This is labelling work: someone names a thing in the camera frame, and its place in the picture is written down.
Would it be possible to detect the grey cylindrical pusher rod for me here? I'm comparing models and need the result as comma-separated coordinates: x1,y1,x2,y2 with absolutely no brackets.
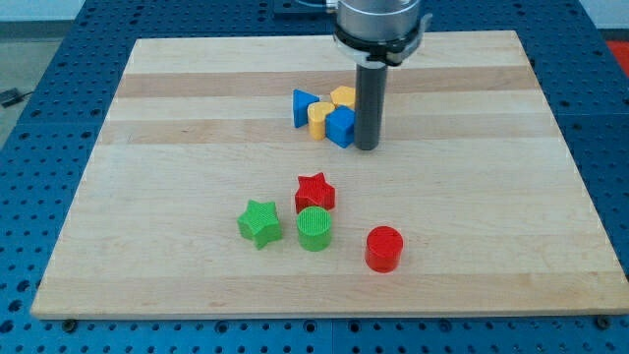
354,65,387,150

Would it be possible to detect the yellow hexagon block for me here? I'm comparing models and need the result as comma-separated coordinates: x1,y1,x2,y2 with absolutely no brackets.
329,86,356,110

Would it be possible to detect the blue cube block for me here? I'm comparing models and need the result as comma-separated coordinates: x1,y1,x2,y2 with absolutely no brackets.
325,106,355,148

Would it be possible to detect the blue triangle block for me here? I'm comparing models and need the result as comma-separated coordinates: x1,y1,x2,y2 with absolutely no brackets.
292,89,320,128

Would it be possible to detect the red star block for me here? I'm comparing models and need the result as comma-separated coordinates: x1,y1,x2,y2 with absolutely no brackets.
295,172,336,213

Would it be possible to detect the green cylinder block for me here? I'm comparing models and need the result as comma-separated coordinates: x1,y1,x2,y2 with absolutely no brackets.
296,206,332,252

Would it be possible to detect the red cylinder block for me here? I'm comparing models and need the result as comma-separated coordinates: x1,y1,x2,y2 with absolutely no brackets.
365,225,404,273

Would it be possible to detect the green star block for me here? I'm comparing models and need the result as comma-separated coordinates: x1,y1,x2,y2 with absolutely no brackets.
237,200,283,250

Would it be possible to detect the light wooden board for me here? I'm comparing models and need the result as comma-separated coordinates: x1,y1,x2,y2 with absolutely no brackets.
31,30,628,320

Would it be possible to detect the black device on floor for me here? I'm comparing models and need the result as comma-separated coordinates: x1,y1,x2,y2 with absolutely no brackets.
0,88,32,108

